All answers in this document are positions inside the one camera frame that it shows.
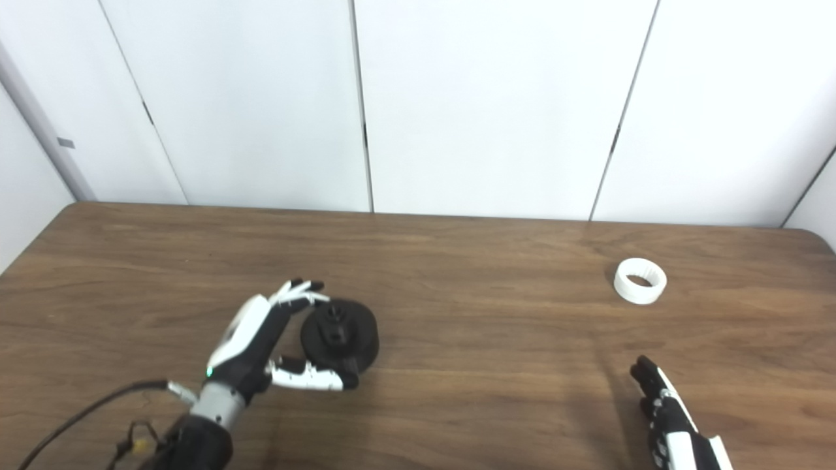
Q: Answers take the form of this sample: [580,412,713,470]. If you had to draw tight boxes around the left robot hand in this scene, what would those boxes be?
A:
[206,279,360,402]

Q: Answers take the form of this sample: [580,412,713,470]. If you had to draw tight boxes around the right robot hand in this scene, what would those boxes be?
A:
[630,356,733,470]

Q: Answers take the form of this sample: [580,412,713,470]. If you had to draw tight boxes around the round black stepped part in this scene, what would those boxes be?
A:
[300,298,380,376]

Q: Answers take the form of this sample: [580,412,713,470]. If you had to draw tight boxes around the white toothed ring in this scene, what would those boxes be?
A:
[614,258,667,305]

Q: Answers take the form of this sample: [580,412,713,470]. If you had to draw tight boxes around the thin left wrist wires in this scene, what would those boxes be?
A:
[108,421,164,470]

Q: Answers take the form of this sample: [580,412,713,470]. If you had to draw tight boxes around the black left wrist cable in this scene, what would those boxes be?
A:
[16,381,197,470]

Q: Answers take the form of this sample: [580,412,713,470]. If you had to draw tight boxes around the gray wall corner post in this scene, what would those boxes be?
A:
[0,39,97,202]

